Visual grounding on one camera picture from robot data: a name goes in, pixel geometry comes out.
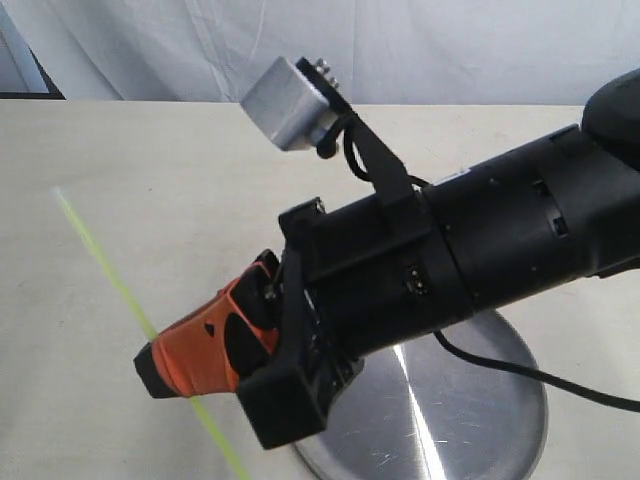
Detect thin green stick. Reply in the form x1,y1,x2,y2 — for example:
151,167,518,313
52,187,250,480

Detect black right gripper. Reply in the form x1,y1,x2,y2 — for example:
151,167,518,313
237,190,473,449

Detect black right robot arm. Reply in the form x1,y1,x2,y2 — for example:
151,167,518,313
134,71,639,449

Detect white backdrop cloth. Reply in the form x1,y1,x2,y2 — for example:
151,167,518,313
1,1,639,105

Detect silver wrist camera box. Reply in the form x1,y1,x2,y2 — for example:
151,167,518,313
240,56,338,151

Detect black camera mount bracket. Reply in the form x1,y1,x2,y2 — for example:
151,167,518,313
295,57,415,210

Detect dark frame at left edge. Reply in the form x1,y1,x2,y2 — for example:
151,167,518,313
0,3,68,101

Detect round silver metal plate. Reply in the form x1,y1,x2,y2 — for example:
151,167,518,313
295,336,548,479

